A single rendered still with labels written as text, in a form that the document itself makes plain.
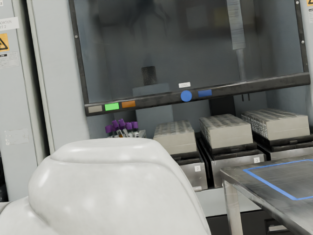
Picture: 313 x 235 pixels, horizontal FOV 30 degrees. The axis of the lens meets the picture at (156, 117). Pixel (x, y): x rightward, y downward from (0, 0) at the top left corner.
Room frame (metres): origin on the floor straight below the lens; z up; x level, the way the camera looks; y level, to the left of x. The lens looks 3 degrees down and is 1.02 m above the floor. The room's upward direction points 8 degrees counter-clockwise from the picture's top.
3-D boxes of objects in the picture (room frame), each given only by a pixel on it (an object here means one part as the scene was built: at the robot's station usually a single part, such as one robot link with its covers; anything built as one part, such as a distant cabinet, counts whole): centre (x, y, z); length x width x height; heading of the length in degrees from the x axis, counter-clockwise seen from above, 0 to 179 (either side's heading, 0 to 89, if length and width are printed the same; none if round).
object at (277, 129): (1.57, -0.34, 0.85); 0.12 x 0.02 x 0.06; 87
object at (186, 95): (1.55, -0.09, 0.98); 0.03 x 0.01 x 0.03; 88
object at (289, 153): (1.80, -0.35, 0.78); 0.73 x 0.14 x 0.09; 178
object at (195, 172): (1.81, -0.05, 0.78); 0.73 x 0.14 x 0.09; 178
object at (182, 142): (1.57, -0.04, 0.85); 0.12 x 0.02 x 0.06; 89
